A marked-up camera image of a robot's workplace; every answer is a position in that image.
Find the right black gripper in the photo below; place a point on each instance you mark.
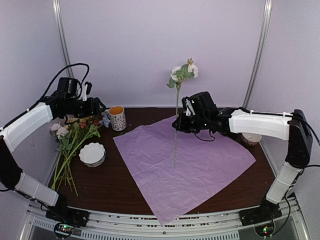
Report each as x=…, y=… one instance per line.
x=180, y=123

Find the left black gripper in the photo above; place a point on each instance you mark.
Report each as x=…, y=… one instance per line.
x=93, y=108

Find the pink white fake rose stem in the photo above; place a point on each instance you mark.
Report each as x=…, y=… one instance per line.
x=66, y=135

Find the purple wrapping paper sheet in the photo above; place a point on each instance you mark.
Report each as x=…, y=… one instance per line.
x=176, y=171

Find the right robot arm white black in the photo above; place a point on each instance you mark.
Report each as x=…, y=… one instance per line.
x=290, y=127

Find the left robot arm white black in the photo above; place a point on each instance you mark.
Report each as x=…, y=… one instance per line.
x=24, y=150

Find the small white floral cup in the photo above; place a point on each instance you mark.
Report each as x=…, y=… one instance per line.
x=250, y=139

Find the white floral mug yellow inside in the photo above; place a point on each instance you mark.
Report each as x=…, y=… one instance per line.
x=117, y=117

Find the white scalloped bowl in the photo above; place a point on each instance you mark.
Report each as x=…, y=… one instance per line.
x=92, y=154

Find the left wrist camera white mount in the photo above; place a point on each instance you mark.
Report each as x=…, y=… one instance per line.
x=85, y=91

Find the right aluminium corner post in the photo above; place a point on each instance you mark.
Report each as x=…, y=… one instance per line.
x=264, y=30

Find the aluminium corner post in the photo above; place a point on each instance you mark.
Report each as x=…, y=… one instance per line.
x=61, y=32
x=264, y=30

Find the left aluminium corner post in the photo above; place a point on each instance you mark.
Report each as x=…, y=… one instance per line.
x=61, y=32

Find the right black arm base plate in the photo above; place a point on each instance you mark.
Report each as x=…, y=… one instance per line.
x=257, y=215

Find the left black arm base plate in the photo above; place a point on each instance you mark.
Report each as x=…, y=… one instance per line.
x=71, y=216

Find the aluminium front rail frame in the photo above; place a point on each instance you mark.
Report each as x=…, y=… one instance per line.
x=224, y=225

